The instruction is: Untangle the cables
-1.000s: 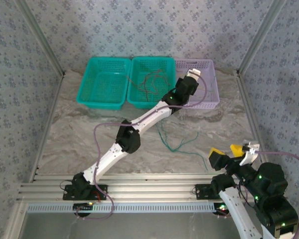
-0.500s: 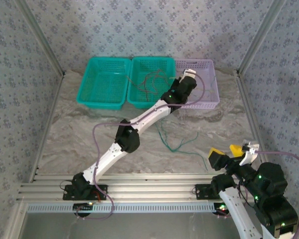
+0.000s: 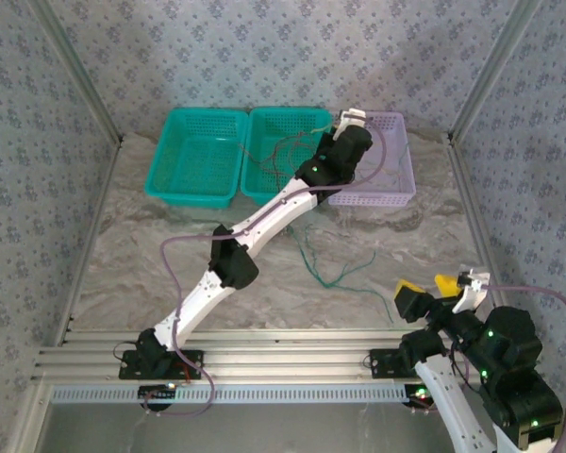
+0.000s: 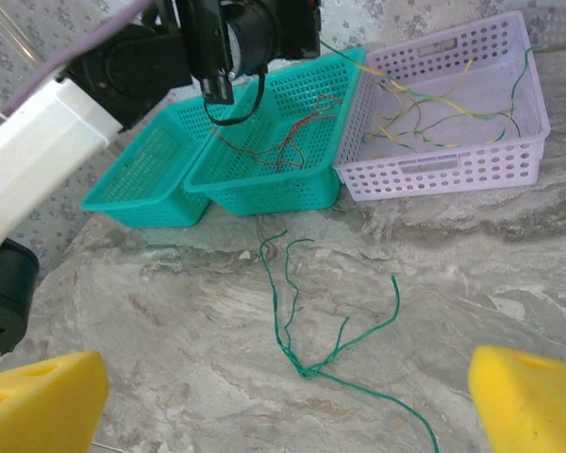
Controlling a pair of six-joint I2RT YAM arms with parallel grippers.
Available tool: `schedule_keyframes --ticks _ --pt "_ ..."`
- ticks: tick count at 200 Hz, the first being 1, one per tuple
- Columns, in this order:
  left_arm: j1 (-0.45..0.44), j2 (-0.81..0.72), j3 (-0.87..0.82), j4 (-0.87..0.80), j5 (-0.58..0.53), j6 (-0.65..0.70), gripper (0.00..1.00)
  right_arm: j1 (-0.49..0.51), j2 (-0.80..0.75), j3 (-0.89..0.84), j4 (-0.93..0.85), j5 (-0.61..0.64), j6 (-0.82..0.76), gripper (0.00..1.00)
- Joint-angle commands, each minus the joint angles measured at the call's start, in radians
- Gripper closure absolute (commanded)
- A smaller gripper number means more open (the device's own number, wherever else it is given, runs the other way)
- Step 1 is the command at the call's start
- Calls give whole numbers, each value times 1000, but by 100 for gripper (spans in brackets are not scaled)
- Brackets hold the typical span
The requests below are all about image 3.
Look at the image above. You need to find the lilac perforated plastic basket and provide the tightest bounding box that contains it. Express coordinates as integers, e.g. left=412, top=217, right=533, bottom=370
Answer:
left=327, top=110, right=416, bottom=209

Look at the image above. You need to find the small controller circuit board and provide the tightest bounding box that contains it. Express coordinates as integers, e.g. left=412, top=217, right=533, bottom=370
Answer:
left=138, top=382, right=179, bottom=412
left=407, top=384, right=438, bottom=411

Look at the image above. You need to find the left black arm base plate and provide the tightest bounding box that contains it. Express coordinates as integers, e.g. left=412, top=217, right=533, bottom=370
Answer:
left=118, top=348, right=205, bottom=381

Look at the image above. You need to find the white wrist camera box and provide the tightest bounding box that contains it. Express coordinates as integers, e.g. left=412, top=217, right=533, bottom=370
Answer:
left=335, top=108, right=370, bottom=139
left=452, top=267, right=492, bottom=313

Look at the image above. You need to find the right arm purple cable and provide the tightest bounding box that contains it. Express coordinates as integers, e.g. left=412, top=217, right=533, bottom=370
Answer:
left=408, top=282, right=566, bottom=453

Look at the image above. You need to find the teal perforated plastic basket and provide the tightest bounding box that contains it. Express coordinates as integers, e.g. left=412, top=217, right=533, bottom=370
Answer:
left=240, top=106, right=334, bottom=208
left=143, top=107, right=249, bottom=210

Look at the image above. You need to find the aluminium frame post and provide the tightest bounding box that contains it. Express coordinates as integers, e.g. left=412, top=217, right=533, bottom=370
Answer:
left=447, top=0, right=543, bottom=145
left=27, top=0, right=125, bottom=145

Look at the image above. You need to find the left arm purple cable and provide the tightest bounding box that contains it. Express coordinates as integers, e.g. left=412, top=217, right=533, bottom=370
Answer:
left=142, top=120, right=389, bottom=417

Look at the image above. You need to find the aluminium lower frame leg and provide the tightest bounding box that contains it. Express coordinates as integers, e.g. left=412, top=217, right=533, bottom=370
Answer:
left=7, top=382, right=53, bottom=453

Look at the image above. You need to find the aluminium mounting rail beam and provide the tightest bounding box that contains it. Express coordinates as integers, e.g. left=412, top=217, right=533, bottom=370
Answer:
left=30, top=327, right=547, bottom=384

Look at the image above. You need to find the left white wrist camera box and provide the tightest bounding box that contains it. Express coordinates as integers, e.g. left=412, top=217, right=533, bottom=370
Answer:
left=335, top=108, right=370, bottom=139

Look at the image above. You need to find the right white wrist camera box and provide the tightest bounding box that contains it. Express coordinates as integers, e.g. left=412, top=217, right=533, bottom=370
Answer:
left=452, top=267, right=492, bottom=313

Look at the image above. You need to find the grey slotted cable duct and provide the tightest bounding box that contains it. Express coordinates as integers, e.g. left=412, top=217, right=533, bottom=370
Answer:
left=50, top=384, right=435, bottom=406

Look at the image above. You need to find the aluminium table side rail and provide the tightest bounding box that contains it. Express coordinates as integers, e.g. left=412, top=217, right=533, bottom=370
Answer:
left=445, top=134, right=523, bottom=345
left=54, top=139, right=124, bottom=348

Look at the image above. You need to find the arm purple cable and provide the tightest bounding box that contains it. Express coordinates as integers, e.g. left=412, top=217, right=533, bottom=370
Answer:
left=408, top=282, right=566, bottom=453
left=142, top=120, right=389, bottom=417

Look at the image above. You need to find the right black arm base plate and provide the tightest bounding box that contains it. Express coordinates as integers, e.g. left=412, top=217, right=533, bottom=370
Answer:
left=369, top=347, right=424, bottom=379

